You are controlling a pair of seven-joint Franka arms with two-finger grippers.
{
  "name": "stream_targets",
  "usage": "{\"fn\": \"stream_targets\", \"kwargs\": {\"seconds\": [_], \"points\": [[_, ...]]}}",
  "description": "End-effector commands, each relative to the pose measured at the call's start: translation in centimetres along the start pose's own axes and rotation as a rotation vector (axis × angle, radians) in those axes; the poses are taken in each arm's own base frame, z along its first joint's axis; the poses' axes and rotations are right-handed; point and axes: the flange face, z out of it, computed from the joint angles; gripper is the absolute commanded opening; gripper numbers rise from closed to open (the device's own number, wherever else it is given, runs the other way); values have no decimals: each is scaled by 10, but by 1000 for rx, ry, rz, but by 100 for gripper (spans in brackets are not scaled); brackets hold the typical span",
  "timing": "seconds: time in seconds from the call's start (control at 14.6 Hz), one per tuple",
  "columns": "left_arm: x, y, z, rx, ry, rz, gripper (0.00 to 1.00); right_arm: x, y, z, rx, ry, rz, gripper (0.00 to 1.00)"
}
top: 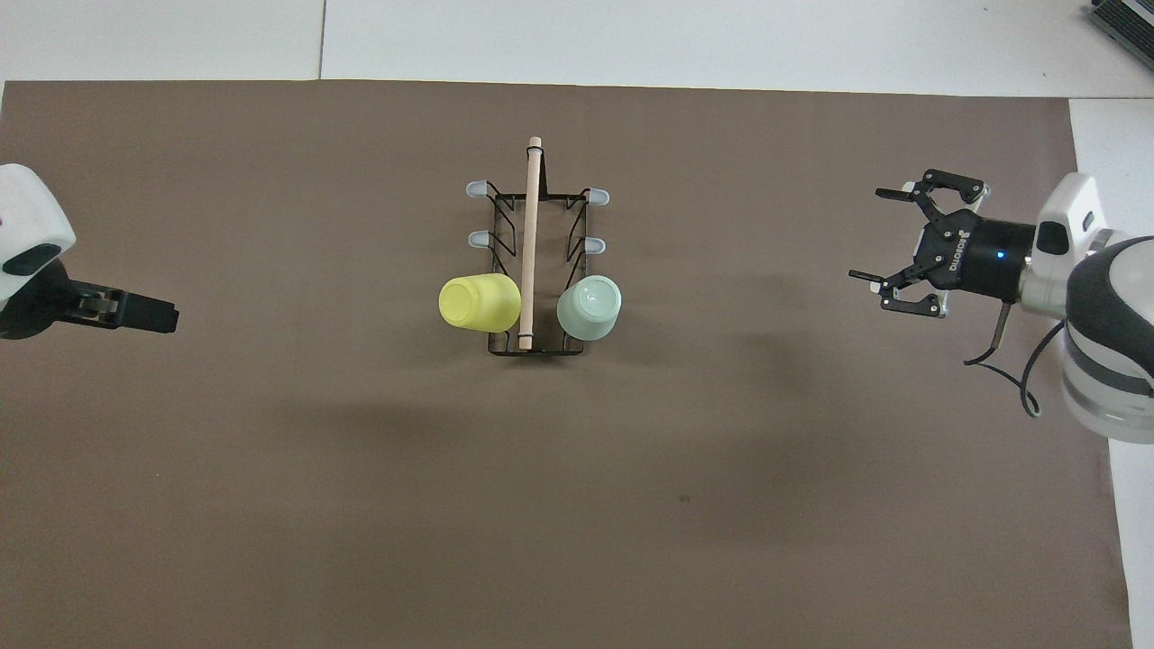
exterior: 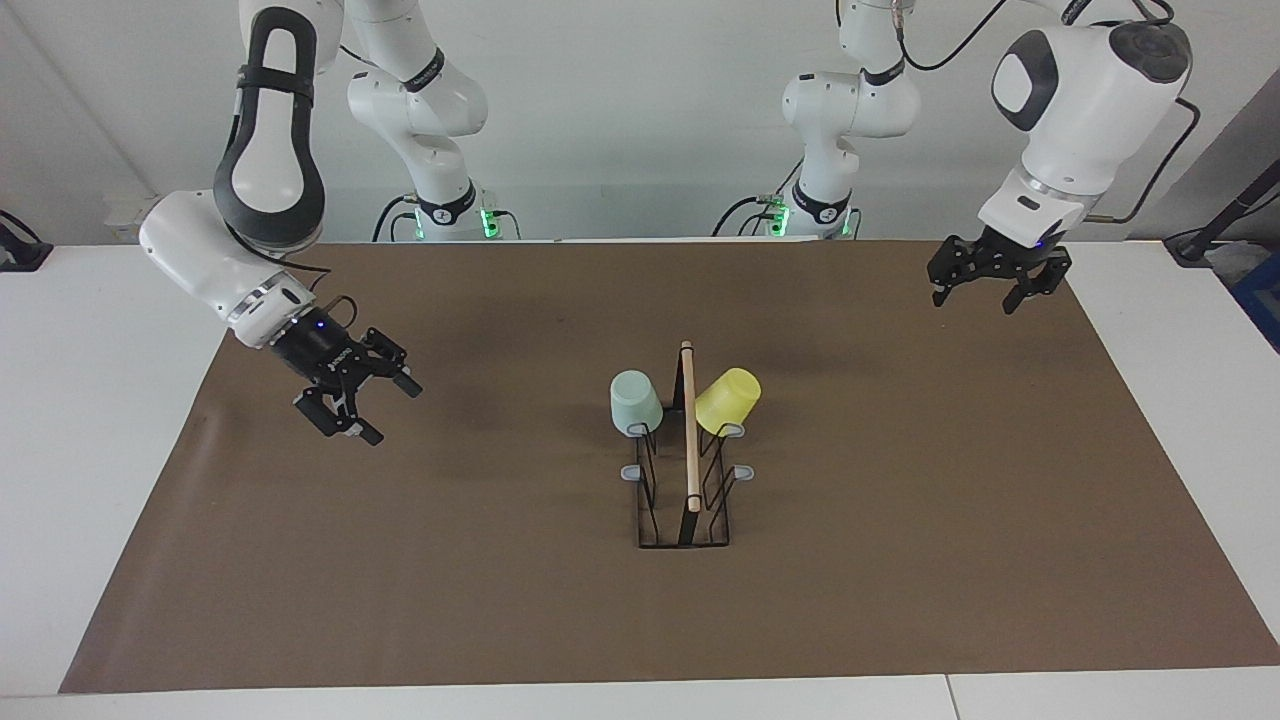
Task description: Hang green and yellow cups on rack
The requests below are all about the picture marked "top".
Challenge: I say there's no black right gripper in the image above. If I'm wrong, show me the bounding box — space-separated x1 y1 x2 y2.
848 169 1036 319

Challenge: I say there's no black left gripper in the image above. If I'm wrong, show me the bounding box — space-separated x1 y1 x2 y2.
0 261 179 341

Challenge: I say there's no yellow plastic cup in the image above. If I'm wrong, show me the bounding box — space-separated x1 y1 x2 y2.
438 272 523 333

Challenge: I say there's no pale green plastic cup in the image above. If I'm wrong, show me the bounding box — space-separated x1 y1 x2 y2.
556 275 624 343

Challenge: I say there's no grey ribbed device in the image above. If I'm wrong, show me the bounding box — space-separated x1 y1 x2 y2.
1082 0 1154 46

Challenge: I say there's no brown table mat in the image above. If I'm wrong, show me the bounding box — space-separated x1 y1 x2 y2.
0 79 1135 649

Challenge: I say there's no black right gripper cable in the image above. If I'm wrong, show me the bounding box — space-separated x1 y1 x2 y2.
963 300 1069 418

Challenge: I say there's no black wire cup rack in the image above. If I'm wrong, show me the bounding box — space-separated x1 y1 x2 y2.
465 136 611 358

